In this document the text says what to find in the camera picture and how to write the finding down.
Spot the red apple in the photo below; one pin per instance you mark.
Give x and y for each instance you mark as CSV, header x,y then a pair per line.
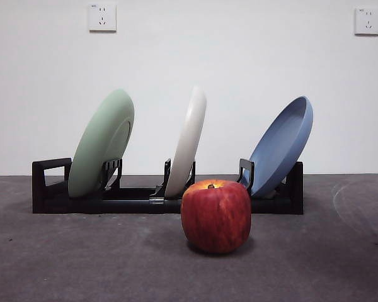
x,y
215,217

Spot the light green round plate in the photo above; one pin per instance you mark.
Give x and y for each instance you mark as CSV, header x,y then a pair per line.
x,y
97,141

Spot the white round plate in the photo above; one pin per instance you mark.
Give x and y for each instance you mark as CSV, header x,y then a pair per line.
x,y
189,138

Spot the black plate rack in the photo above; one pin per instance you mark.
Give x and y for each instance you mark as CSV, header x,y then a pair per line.
x,y
129,206

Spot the blue round plate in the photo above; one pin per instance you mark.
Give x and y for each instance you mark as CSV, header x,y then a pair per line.
x,y
280,148

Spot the white wall socket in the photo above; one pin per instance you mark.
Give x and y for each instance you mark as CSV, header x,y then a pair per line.
x,y
367,21
102,17

